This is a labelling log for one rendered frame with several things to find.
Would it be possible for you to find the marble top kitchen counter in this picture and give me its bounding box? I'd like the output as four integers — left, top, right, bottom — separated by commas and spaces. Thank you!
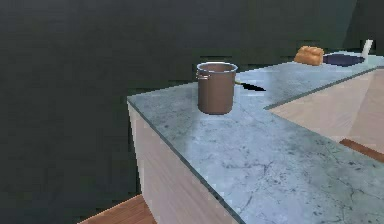
126, 53, 384, 224

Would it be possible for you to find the black kitchen knife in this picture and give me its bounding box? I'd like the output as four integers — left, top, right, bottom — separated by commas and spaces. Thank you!
234, 80, 267, 92

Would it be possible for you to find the brown metal pot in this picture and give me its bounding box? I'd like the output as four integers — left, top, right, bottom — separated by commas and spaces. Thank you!
195, 61, 239, 116

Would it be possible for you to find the brown bread loaf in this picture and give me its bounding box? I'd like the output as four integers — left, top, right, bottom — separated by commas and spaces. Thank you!
293, 45, 325, 67

